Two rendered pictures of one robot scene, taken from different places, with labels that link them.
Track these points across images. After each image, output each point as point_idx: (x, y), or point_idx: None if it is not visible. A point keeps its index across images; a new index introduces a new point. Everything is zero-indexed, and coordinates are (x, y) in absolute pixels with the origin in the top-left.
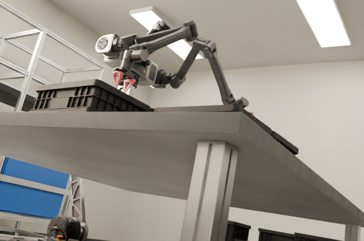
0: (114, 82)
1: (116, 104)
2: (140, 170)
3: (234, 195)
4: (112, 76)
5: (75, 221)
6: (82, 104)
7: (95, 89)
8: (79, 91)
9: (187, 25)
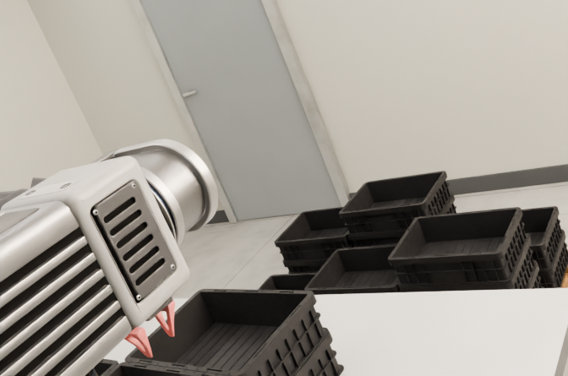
0: (172, 323)
1: (182, 332)
2: None
3: None
4: (174, 309)
5: None
6: (226, 319)
7: (206, 302)
8: (230, 304)
9: None
